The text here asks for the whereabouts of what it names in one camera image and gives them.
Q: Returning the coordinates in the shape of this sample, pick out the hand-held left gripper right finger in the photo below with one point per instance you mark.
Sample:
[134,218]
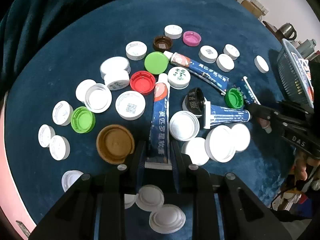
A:
[175,160]

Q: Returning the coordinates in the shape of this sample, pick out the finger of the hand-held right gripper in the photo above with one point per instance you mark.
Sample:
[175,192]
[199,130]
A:
[260,112]
[292,105]

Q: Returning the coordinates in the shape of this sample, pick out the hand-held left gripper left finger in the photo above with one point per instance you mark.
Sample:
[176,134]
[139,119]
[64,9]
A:
[140,160]

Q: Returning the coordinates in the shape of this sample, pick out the dark blue plastic basket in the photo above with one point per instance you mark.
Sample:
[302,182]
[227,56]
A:
[290,80]

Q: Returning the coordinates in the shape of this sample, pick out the blue white ointment tube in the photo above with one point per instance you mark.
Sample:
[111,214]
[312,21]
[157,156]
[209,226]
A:
[160,120]
[200,68]
[246,90]
[227,116]

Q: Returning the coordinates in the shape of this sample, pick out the person's right hand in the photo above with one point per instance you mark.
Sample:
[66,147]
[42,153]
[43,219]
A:
[302,166]

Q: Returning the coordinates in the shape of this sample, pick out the dark green open cap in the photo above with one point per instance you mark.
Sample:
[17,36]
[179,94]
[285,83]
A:
[233,98]

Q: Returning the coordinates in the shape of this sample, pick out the large tan bottle cap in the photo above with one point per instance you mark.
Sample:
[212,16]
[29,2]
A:
[113,143]

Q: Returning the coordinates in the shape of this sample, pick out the white box red blue print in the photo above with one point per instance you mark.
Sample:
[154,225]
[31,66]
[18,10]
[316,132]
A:
[301,65]

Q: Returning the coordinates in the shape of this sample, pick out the scatter of white bottle caps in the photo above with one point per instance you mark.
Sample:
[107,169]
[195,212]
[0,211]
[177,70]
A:
[130,107]

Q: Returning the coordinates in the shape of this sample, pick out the grey container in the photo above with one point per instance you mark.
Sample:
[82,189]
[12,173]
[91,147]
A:
[307,45]

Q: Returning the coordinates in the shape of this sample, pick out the black bottle cap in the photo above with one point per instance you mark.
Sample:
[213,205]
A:
[193,100]

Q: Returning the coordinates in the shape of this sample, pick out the light green open cap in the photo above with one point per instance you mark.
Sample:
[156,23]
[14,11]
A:
[82,120]

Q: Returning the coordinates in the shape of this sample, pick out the metal kettle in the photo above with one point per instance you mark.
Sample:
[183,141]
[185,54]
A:
[287,30]

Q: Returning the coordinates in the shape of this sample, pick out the red bottle cap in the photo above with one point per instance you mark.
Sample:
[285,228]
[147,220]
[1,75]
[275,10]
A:
[142,82]

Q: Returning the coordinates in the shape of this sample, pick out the light green flat cap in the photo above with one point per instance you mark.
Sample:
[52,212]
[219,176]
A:
[156,63]

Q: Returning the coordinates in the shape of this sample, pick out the pink bottle cap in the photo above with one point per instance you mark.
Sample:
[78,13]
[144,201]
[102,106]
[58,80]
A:
[191,38]

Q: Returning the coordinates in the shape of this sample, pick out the white power socket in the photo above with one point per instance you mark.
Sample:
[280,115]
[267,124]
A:
[263,8]

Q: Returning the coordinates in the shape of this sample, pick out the cardboard box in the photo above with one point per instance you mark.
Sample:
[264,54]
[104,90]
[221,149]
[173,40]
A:
[251,7]

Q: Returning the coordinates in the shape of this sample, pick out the dark brown bottle cap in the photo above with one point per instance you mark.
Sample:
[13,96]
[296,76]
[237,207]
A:
[162,43]

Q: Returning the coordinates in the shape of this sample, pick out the blue plush mat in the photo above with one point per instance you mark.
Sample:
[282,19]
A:
[75,55]

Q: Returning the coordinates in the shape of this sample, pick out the pink bed sheet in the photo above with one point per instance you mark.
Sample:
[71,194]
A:
[10,167]

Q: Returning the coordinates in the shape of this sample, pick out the dark blue blanket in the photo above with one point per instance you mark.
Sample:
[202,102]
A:
[50,5]

